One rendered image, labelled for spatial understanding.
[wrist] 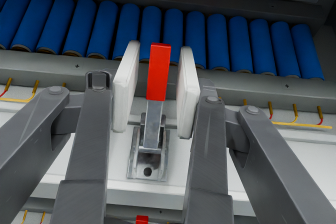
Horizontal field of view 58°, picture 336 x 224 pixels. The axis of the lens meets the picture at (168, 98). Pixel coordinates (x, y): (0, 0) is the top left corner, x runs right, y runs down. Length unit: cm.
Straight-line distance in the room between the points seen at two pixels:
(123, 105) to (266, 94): 13
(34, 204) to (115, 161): 18
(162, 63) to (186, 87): 4
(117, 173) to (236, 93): 11
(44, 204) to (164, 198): 19
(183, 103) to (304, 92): 13
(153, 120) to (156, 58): 4
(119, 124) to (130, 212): 22
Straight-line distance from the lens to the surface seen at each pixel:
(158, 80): 18
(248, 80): 25
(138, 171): 22
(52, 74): 24
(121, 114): 16
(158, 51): 18
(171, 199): 23
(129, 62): 17
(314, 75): 28
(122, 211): 37
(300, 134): 26
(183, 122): 16
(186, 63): 18
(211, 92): 17
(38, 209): 39
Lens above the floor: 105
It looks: 37 degrees down
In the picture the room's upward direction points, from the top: 8 degrees clockwise
